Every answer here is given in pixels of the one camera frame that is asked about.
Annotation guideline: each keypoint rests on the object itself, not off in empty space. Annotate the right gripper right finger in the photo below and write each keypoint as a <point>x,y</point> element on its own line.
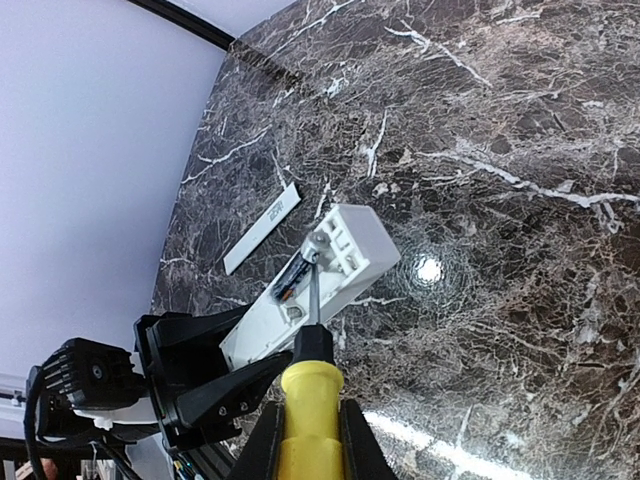
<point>363,458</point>

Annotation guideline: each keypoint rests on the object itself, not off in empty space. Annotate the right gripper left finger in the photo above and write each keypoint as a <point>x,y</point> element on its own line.
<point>260,455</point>

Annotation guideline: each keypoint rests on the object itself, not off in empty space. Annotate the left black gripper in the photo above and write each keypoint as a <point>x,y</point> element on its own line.
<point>194,397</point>

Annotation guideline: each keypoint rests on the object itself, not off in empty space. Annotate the yellow handled screwdriver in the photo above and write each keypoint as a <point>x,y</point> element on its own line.
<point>310,446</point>

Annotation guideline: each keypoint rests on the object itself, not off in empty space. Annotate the white battery cover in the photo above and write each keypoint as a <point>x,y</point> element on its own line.
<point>261,228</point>

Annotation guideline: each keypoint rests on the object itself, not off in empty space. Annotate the white remote control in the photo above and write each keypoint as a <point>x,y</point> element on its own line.
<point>360,251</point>

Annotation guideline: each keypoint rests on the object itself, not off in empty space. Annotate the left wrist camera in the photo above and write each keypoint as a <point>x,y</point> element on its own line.
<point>88,390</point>

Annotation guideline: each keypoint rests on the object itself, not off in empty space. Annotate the left black frame post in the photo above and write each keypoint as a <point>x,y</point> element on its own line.
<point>187,21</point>

